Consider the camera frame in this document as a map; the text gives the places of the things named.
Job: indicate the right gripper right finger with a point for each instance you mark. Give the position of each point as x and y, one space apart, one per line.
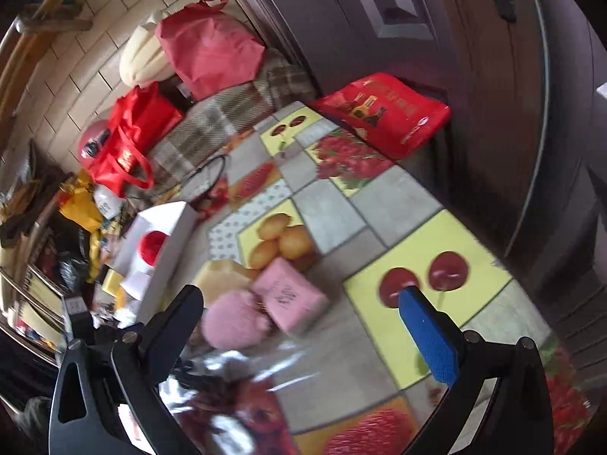
518 418

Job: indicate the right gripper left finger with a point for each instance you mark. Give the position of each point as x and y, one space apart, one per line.
90 389

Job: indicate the red plush apple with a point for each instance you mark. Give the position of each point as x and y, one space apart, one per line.
150 245

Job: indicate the pink fluffy plush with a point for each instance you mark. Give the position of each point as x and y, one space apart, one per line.
235 321

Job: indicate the pink tissue pack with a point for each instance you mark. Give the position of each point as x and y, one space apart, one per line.
288 297

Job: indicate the yellow tissue pack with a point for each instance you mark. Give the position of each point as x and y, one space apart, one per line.
112 282

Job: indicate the black plastic bag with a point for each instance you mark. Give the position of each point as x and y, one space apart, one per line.
73 270

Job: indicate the white foam tray box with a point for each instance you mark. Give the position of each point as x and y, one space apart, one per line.
144 285

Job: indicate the white helmet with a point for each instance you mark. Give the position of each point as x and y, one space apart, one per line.
108 203

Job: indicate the yellow plastic bag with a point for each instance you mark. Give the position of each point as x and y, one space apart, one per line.
76 202

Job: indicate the red helmet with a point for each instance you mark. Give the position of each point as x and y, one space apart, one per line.
92 142

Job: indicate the fruit pattern tablecloth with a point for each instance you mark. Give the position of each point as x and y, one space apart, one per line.
353 223

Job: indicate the cream foam roll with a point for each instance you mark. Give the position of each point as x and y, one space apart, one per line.
143 59

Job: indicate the dull red nonwoven bag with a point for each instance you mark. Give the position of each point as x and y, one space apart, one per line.
209 50

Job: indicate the plaid blanket covered furniture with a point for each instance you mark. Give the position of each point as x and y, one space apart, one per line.
209 124

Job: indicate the red gift bag on chair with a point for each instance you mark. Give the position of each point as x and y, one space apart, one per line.
386 114

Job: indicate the red tote bag with handles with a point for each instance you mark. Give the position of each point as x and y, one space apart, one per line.
137 122

